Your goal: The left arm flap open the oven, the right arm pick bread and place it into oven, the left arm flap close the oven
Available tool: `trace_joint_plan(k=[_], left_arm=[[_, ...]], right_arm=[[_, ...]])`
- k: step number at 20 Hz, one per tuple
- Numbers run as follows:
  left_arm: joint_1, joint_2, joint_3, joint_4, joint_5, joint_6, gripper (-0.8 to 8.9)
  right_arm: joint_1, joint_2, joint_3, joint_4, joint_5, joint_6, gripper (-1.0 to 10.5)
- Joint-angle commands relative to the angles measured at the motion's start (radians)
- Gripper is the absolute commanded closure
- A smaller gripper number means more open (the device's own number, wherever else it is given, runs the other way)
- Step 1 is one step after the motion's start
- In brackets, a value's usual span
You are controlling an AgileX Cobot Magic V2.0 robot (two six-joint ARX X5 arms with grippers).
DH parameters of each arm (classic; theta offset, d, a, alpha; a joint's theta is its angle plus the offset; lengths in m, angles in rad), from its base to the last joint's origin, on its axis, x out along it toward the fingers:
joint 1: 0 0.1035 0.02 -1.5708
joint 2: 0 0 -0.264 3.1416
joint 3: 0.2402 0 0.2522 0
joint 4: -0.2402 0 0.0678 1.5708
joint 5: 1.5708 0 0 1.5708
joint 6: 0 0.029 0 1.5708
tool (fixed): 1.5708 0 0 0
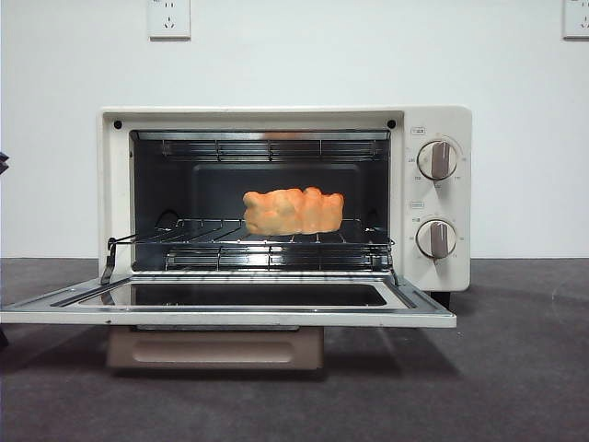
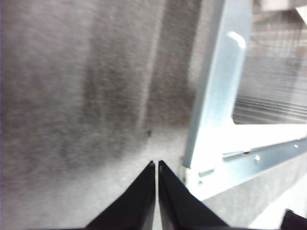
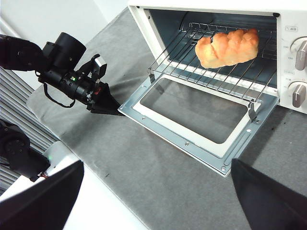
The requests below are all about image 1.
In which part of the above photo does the glass oven door with handle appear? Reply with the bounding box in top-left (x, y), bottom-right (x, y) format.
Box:
top-left (0, 271), bottom-right (458, 371)

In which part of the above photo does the orange bread loaf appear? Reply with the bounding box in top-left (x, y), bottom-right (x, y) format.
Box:
top-left (241, 185), bottom-right (346, 238)

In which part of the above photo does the beige oven temperature knob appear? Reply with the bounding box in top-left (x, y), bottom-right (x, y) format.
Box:
top-left (416, 140), bottom-right (462, 181)

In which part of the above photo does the cream Toshiba toaster oven body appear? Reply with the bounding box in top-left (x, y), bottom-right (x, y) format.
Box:
top-left (96, 104), bottom-right (474, 306)

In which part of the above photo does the beige oven timer knob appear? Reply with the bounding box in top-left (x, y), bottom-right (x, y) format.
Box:
top-left (415, 218), bottom-right (458, 260)

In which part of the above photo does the metal wire oven rack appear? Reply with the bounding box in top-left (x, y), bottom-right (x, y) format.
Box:
top-left (109, 217), bottom-right (397, 249)

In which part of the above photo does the white wall socket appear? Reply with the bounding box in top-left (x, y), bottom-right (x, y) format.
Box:
top-left (147, 0), bottom-right (192, 41)
top-left (561, 0), bottom-right (589, 41)

